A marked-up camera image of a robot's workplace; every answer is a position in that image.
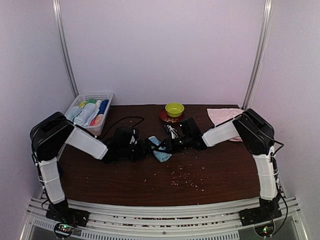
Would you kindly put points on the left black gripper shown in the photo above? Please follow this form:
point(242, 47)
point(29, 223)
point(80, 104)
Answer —
point(142, 151)

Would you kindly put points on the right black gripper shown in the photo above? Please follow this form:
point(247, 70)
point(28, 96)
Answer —
point(169, 147)

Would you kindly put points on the blue polka dot towel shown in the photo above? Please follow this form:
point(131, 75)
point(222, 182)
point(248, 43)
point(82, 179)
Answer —
point(159, 153)

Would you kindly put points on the red floral plate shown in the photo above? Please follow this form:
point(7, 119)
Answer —
point(163, 115)

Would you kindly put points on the green plastic bowl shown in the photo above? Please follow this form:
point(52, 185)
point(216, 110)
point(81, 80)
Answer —
point(174, 109)

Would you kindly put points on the pink towel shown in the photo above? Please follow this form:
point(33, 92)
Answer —
point(222, 115)

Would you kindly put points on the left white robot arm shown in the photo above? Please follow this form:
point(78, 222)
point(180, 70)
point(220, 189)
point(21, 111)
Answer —
point(51, 136)

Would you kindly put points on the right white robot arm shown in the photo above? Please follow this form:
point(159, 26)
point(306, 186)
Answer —
point(258, 137)

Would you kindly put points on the red rolled towel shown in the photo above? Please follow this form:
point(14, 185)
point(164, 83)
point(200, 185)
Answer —
point(97, 120)

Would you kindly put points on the dark blue rolled towel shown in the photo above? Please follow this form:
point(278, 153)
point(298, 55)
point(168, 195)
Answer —
point(103, 107)

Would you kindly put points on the white rolled towel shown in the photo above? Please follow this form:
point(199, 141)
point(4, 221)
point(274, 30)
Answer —
point(98, 104)

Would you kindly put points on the light blue rolled towel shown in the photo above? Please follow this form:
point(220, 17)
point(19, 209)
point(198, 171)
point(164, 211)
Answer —
point(79, 116)

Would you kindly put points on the green rolled towel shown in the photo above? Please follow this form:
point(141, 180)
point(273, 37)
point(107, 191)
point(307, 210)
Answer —
point(91, 101)

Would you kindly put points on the yellow rolled towel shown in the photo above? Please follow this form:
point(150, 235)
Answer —
point(82, 104)

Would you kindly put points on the dark blue mug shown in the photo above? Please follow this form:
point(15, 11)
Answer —
point(60, 170)

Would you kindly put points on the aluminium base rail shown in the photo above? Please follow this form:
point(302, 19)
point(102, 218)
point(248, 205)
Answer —
point(217, 221)

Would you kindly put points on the right aluminium frame post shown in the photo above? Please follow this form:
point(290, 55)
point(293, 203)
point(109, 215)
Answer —
point(261, 47)

